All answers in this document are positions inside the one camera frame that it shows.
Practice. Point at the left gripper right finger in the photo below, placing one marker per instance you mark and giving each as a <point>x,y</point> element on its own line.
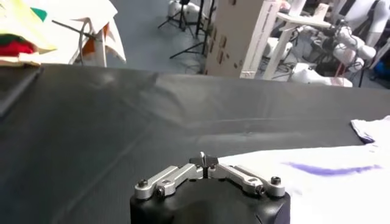
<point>243,179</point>

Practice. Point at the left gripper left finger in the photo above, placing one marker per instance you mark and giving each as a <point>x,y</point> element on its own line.
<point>173,179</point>

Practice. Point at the lavender t-shirt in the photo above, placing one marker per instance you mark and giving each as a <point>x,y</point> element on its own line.
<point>320,188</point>

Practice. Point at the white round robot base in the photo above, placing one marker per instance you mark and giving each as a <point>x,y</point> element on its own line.
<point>189,9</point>

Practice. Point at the tall white cardboard box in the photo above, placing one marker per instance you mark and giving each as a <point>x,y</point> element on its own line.
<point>234,36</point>

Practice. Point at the white adjustable side table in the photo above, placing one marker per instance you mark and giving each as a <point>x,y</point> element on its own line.
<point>283,39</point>

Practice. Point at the black monitor floor stand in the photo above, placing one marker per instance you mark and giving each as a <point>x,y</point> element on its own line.
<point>204,30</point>

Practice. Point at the black tripod stand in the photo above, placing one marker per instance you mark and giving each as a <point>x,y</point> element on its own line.
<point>179,15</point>

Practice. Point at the white humanoid robot with base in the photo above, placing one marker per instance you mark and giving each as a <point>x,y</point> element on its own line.
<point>350,48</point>

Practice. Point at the white tablecloth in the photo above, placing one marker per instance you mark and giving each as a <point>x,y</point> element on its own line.
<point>76,12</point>

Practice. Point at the red garment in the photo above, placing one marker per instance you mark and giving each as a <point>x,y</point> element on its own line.
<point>18,48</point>

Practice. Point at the green garment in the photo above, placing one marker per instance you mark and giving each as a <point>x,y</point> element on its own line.
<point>39,13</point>

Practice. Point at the yellow-green printed t-shirt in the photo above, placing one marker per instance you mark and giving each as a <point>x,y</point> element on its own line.
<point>18,24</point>

